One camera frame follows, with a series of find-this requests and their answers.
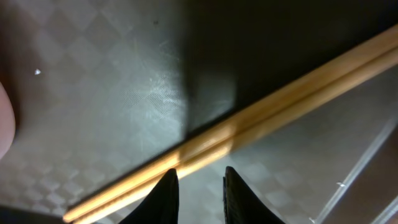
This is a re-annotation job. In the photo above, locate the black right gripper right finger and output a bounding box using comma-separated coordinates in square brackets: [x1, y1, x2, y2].
[223, 166, 284, 224]

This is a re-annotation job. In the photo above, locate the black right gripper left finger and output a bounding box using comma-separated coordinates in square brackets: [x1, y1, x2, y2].
[119, 169, 179, 224]

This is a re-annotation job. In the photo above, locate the white bowl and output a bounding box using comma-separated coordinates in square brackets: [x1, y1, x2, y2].
[0, 85, 16, 158]

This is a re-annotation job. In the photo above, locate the wooden chopstick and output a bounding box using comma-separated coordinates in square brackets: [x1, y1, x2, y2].
[63, 26, 397, 223]
[76, 47, 397, 224]

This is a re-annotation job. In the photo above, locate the dark brown serving tray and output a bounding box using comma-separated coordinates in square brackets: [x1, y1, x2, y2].
[1, 0, 397, 223]

